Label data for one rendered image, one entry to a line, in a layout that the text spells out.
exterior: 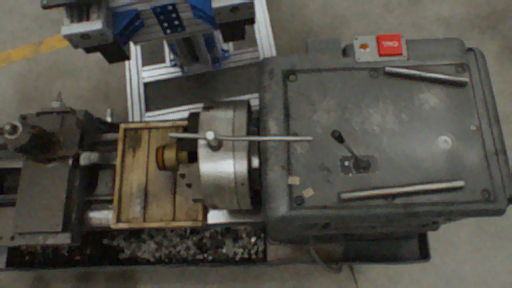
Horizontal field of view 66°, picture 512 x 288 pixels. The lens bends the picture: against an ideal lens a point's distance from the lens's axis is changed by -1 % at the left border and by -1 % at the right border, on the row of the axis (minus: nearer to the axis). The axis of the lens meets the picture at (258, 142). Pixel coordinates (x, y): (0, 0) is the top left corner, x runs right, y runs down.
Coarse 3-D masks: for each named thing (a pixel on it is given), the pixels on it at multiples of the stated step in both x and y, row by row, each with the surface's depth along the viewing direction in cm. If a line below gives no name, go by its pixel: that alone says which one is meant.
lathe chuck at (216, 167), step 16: (208, 112) 104; (224, 112) 103; (208, 128) 100; (224, 128) 100; (208, 144) 99; (224, 144) 99; (208, 160) 99; (224, 160) 98; (208, 176) 99; (224, 176) 99; (208, 192) 102; (224, 192) 102; (208, 208) 109; (224, 208) 108; (240, 208) 109
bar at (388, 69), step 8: (384, 72) 99; (392, 72) 98; (400, 72) 98; (408, 72) 97; (416, 72) 97; (424, 72) 97; (432, 72) 97; (432, 80) 97; (440, 80) 97; (448, 80) 96; (456, 80) 96; (464, 80) 96
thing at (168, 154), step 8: (168, 144) 114; (176, 144) 112; (160, 152) 112; (168, 152) 111; (176, 152) 111; (184, 152) 112; (192, 152) 117; (160, 160) 112; (168, 160) 111; (176, 160) 111; (184, 160) 112; (192, 160) 117; (160, 168) 113; (168, 168) 112; (176, 168) 112
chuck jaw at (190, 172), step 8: (184, 168) 111; (192, 168) 111; (184, 176) 112; (192, 176) 110; (192, 184) 109; (200, 184) 108; (192, 192) 107; (200, 192) 107; (192, 200) 108; (200, 200) 108
